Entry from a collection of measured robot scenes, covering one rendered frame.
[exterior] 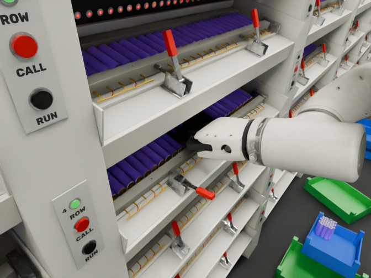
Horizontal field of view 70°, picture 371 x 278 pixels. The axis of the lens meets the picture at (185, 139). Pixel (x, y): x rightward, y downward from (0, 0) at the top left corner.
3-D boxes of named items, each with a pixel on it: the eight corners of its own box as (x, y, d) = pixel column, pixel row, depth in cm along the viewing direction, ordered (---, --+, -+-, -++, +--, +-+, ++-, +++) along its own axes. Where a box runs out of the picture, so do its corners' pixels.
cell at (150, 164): (134, 150, 56) (157, 169, 54) (128, 154, 55) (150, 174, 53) (136, 144, 55) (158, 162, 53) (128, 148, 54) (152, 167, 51)
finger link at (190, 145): (190, 156, 48) (184, 144, 53) (231, 145, 48) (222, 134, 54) (189, 150, 47) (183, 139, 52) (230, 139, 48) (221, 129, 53)
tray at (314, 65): (332, 66, 129) (350, 38, 120) (285, 111, 89) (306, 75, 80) (295, 48, 136) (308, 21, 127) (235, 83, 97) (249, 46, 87)
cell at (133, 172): (120, 160, 53) (142, 180, 51) (112, 164, 52) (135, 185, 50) (120, 154, 52) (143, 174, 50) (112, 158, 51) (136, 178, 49)
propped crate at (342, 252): (314, 224, 138) (319, 210, 135) (358, 245, 127) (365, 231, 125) (300, 251, 114) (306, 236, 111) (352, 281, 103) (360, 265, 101)
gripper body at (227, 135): (247, 174, 45) (195, 162, 52) (272, 146, 51) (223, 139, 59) (242, 133, 42) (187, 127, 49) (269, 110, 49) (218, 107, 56)
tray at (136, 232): (274, 122, 83) (287, 97, 77) (122, 266, 44) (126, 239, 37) (222, 91, 90) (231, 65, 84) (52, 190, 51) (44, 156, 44)
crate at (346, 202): (373, 210, 145) (379, 200, 141) (348, 224, 137) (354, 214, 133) (326, 177, 167) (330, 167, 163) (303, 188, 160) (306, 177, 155)
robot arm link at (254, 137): (260, 177, 44) (244, 173, 46) (281, 152, 50) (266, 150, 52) (256, 131, 41) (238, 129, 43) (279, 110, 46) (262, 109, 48)
